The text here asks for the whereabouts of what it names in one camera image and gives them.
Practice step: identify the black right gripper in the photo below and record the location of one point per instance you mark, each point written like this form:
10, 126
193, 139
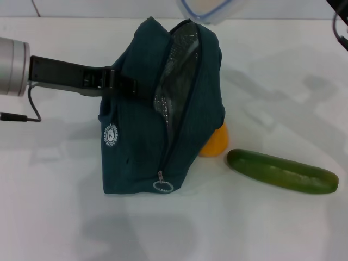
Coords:
341, 4

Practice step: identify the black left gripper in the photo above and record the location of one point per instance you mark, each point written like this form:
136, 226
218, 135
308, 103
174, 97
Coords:
62, 76

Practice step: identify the dark teal insulated lunch bag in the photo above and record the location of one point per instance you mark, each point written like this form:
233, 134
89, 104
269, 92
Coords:
136, 141

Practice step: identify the orange pear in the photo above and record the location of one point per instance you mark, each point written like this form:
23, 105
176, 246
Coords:
217, 144

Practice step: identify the clear container with blue-rimmed lid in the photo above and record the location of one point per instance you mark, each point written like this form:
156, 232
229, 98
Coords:
206, 11

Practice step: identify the green cucumber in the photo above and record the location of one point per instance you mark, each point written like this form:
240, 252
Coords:
282, 174

